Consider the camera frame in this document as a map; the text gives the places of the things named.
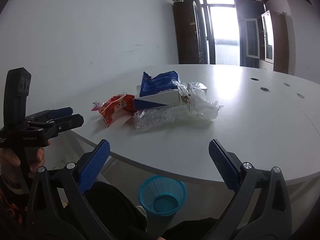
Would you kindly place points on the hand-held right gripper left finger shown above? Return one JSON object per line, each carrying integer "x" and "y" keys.
{"x": 93, "y": 166}

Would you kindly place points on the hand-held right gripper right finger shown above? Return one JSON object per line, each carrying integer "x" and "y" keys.
{"x": 223, "y": 165}

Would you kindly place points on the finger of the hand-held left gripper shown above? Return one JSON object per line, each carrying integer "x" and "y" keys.
{"x": 72, "y": 121}
{"x": 62, "y": 111}

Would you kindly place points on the red snack wrapper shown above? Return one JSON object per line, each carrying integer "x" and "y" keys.
{"x": 115, "y": 106}

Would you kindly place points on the blue plastic wastebasket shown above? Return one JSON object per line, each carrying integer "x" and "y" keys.
{"x": 162, "y": 195}

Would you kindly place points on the yellow print clear wrapper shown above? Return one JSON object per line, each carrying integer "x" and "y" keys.
{"x": 184, "y": 96}

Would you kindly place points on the clear bubble plastic bag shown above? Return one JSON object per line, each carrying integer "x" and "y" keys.
{"x": 160, "y": 117}

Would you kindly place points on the small white box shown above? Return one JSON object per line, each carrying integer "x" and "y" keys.
{"x": 197, "y": 86}

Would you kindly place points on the blue tissue pack bag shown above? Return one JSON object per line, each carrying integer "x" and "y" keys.
{"x": 160, "y": 82}

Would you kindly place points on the person's left forearm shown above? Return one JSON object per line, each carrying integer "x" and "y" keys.
{"x": 15, "y": 191}

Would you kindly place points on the person's left hand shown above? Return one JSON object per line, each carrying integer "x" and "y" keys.
{"x": 7, "y": 156}

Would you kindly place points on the pink silver snack wrapper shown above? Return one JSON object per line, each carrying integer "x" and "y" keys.
{"x": 96, "y": 106}

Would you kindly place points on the person's left white shoe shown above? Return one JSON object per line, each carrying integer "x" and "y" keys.
{"x": 142, "y": 211}

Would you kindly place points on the person's right leg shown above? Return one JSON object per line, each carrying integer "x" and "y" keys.
{"x": 190, "y": 230}

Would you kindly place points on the black orange printed shirt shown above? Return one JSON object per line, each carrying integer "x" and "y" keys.
{"x": 11, "y": 210}

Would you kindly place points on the glass balcony door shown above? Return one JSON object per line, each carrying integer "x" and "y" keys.
{"x": 223, "y": 30}

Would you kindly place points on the wooden cabinet with glass doors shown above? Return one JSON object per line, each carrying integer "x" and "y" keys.
{"x": 275, "y": 40}

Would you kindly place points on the dark wooden wardrobe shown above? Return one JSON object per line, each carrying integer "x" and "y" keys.
{"x": 187, "y": 32}

